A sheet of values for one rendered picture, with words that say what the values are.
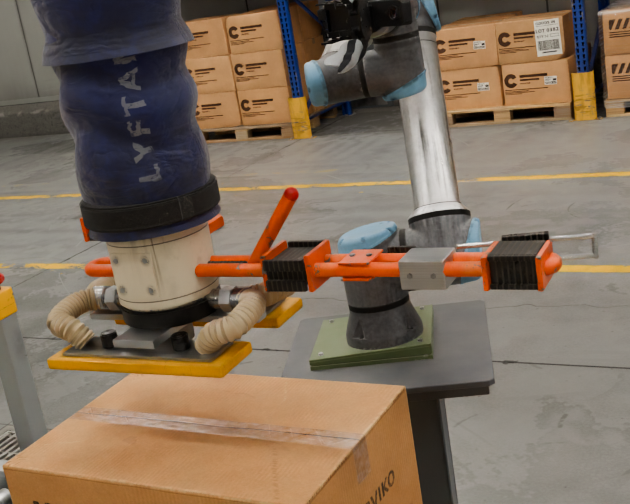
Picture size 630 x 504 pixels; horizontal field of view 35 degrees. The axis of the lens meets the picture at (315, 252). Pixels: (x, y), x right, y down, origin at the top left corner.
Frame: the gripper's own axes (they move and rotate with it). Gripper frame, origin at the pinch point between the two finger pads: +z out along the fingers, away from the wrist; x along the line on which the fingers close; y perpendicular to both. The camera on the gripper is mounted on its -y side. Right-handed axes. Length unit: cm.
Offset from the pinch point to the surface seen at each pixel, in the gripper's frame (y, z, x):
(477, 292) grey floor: 74, -283, -158
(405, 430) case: -5, 6, -71
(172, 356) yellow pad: 20, 35, -44
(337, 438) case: 0, 23, -63
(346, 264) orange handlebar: -7.4, 25.4, -32.4
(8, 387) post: 120, -25, -84
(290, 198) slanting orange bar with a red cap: 1.2, 23.4, -22.4
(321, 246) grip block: -1.7, 21.4, -30.8
